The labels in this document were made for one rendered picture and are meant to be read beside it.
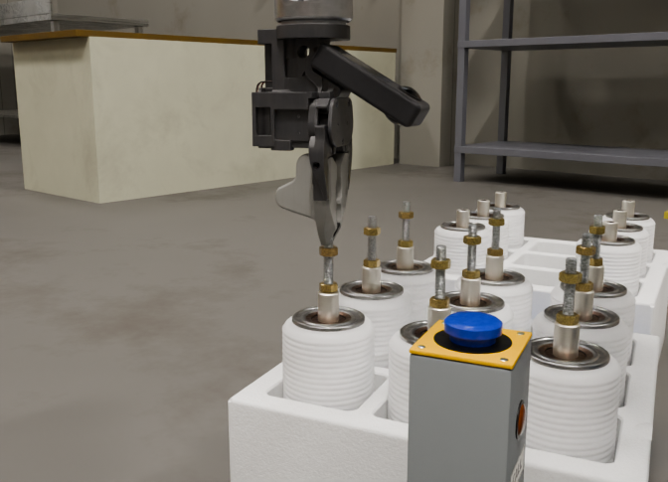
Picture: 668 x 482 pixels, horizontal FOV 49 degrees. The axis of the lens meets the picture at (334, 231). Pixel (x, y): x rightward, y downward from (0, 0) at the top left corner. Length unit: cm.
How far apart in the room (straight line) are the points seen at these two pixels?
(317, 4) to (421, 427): 38
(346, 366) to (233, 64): 297
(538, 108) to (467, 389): 395
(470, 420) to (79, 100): 289
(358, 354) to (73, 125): 270
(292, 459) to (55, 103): 284
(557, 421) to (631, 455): 7
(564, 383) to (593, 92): 367
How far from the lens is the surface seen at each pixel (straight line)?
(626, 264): 118
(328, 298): 74
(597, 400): 67
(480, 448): 51
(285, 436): 74
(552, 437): 68
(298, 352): 73
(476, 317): 52
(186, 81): 344
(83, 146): 327
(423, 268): 96
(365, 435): 70
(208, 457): 104
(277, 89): 72
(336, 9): 70
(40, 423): 119
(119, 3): 732
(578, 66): 431
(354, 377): 74
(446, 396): 51
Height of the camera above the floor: 49
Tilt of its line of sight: 11 degrees down
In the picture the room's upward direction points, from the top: straight up
